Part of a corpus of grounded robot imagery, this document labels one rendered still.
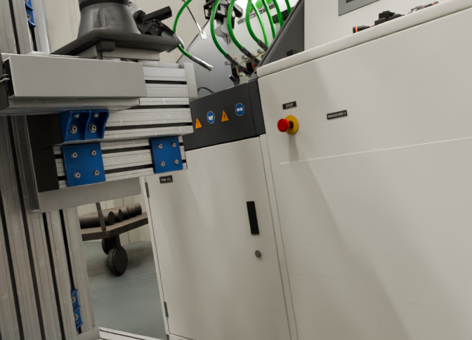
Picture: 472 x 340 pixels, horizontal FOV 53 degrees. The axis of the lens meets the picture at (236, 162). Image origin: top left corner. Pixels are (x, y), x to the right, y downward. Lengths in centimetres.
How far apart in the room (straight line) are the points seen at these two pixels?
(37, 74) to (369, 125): 72
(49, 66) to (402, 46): 72
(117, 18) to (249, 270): 83
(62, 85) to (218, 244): 89
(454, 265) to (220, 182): 75
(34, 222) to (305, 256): 69
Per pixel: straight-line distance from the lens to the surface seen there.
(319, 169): 125
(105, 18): 115
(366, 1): 148
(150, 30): 187
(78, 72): 90
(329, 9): 156
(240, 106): 143
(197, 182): 162
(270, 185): 137
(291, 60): 130
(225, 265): 159
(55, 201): 113
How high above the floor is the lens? 72
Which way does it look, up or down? level
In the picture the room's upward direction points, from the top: 9 degrees counter-clockwise
